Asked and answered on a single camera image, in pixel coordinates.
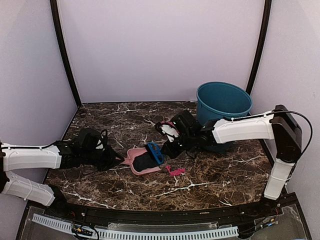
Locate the black frame post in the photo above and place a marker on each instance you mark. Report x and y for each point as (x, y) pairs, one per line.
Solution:
(63, 52)
(260, 46)

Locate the black table front rail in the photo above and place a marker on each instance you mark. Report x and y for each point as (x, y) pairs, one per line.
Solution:
(235, 215)

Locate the pink plastic dustpan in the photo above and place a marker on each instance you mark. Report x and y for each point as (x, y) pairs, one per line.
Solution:
(131, 154)

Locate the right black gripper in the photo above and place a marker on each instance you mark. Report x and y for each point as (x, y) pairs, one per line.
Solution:
(172, 153)

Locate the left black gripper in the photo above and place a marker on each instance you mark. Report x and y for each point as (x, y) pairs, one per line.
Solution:
(111, 161)

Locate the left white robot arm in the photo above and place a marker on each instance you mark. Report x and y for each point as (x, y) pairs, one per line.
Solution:
(90, 147)

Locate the left black frame post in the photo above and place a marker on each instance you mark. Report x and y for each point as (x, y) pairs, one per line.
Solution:
(63, 52)

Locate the white slotted cable duct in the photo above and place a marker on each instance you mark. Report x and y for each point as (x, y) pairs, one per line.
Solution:
(121, 231)

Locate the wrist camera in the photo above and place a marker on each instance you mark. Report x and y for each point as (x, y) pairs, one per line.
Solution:
(167, 130)
(102, 140)

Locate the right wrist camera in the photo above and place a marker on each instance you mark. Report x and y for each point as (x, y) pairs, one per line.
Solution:
(167, 130)

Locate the blue hand brush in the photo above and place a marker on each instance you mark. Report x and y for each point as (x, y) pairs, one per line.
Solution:
(155, 152)

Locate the blue plastic waste bin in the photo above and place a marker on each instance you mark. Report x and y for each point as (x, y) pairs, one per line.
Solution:
(217, 100)

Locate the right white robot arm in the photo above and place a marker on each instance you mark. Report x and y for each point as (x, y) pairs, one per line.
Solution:
(185, 132)

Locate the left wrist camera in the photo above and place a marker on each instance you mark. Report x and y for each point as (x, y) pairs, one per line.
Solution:
(102, 140)

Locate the pink paper scrap back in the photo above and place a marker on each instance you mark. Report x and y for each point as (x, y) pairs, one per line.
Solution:
(167, 123)

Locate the right black frame post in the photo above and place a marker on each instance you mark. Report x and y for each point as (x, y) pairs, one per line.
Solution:
(260, 46)

